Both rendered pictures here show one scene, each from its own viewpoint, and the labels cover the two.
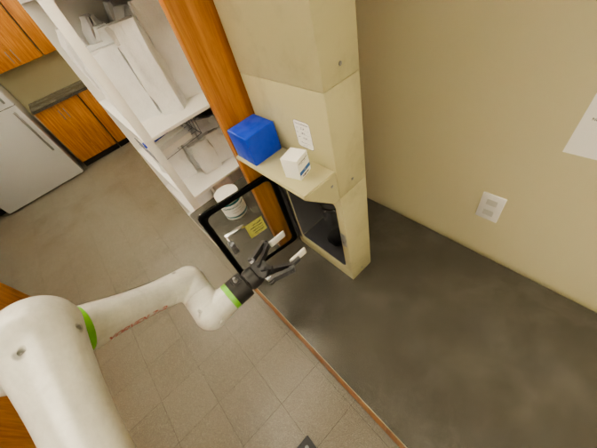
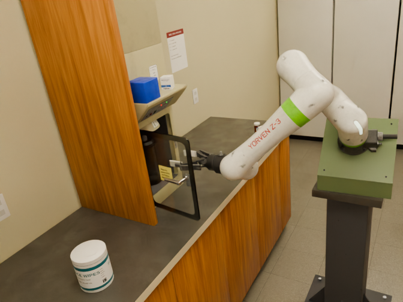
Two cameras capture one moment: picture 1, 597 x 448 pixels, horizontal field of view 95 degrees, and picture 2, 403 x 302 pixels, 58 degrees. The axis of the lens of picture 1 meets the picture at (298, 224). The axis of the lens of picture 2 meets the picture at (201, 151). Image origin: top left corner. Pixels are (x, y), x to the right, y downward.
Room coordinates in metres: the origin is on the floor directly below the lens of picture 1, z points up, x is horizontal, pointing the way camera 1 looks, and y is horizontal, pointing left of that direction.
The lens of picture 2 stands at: (1.32, 1.51, 1.93)
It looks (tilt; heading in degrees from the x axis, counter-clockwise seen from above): 24 degrees down; 241
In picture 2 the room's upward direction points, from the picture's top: 7 degrees counter-clockwise
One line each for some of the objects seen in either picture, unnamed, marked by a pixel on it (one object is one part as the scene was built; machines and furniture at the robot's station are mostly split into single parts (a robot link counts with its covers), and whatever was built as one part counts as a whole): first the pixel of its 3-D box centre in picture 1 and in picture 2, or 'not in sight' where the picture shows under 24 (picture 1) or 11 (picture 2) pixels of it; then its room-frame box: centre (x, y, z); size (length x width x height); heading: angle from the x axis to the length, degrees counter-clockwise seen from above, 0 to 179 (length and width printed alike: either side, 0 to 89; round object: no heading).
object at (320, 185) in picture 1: (285, 176); (160, 103); (0.65, -0.01, 1.46); 0.32 x 0.11 x 0.10; 28
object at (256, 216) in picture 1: (255, 228); (168, 175); (0.75, 0.17, 1.19); 0.30 x 0.01 x 0.40; 110
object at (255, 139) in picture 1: (255, 140); (143, 90); (0.74, 0.04, 1.55); 0.10 x 0.10 x 0.09; 28
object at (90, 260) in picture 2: (231, 202); (92, 265); (1.18, 0.31, 1.01); 0.13 x 0.13 x 0.15
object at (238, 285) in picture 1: (240, 287); (222, 163); (0.52, 0.26, 1.19); 0.09 x 0.06 x 0.12; 27
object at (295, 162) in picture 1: (296, 164); (167, 82); (0.58, -0.05, 1.54); 0.05 x 0.05 x 0.06; 44
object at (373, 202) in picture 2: not in sight; (351, 183); (-0.12, 0.46, 0.92); 0.32 x 0.32 x 0.04; 27
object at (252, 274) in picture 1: (257, 273); (208, 162); (0.55, 0.19, 1.19); 0.09 x 0.08 x 0.07; 117
